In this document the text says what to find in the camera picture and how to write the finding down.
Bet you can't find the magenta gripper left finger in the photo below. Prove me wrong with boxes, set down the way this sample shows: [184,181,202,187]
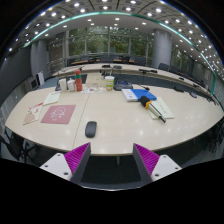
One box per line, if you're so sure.
[41,143,91,183]

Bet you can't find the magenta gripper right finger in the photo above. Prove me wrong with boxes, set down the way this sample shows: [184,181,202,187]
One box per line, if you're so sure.
[133,143,181,184]

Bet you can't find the black computer mouse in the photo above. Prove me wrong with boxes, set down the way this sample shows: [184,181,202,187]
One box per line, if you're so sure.
[85,121,97,138]

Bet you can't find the pink mouse pad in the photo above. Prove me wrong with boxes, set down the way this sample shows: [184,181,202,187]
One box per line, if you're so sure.
[41,105,75,124]

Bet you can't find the light green booklet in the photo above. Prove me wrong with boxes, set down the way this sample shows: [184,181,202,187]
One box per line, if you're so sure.
[44,92,61,105]

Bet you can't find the colourful leaflet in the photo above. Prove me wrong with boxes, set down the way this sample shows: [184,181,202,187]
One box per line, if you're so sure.
[81,87,103,94]

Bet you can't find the white box container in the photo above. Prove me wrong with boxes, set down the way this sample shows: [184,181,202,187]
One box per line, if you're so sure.
[59,78,67,92]

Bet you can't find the cardboard box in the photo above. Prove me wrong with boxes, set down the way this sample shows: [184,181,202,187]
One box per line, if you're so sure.
[86,73,105,87]

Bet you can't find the black pouch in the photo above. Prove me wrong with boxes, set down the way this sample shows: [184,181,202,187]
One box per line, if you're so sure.
[114,81,133,91]

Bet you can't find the red tall bottle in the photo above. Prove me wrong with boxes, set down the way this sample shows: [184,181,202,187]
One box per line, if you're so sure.
[74,69,82,91]

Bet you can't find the green white paper cup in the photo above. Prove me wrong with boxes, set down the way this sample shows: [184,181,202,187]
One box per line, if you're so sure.
[105,76,114,91]

